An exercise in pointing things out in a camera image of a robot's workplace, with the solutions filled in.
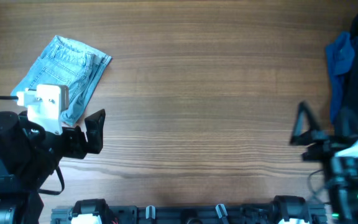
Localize dark blue garment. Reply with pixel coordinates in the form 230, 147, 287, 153
324, 32, 356, 124

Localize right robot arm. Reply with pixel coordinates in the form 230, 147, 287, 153
269, 101, 358, 223

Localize light blue denim shorts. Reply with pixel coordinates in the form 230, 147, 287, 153
11, 35, 112, 126

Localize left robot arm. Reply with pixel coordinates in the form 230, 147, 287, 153
0, 110, 106, 223

